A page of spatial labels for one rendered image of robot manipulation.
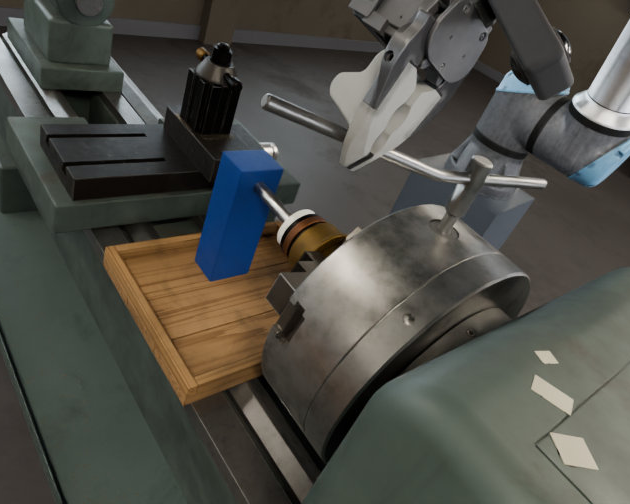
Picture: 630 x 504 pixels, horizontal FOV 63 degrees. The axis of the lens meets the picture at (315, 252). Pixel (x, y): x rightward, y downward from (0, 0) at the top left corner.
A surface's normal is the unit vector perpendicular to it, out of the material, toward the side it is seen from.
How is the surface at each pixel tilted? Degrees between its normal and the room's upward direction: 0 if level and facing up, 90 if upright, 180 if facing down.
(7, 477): 0
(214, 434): 0
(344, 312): 57
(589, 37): 90
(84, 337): 0
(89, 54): 90
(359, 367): 66
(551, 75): 113
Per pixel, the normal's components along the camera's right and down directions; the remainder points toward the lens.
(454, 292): 0.00, -0.63
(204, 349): 0.33, -0.76
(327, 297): -0.45, -0.28
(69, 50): 0.58, 0.64
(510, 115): -0.69, 0.26
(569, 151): -0.75, 0.40
